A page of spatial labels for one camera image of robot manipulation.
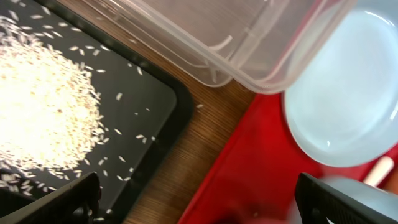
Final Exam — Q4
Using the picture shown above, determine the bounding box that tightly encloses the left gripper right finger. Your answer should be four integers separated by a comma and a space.
294, 172, 398, 224

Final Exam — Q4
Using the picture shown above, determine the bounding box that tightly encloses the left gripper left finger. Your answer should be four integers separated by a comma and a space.
1, 172, 101, 224

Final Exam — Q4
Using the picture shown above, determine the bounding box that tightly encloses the light blue bowl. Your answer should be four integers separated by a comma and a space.
289, 175, 398, 224

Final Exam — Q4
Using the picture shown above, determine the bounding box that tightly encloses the white plastic spoon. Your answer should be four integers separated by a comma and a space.
363, 156, 394, 187

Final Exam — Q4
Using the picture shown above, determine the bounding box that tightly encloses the white rice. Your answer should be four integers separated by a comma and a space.
1, 12, 108, 200

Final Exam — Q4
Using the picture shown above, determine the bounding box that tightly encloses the large light blue plate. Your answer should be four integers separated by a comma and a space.
284, 0, 397, 167

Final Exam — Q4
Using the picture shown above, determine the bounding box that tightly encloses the red serving tray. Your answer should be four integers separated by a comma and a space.
179, 95, 397, 224

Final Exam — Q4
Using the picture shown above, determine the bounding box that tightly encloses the black plastic tray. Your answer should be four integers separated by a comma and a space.
1, 1, 193, 223

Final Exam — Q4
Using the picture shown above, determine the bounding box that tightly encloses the clear plastic bin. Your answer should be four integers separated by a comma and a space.
88, 0, 354, 94

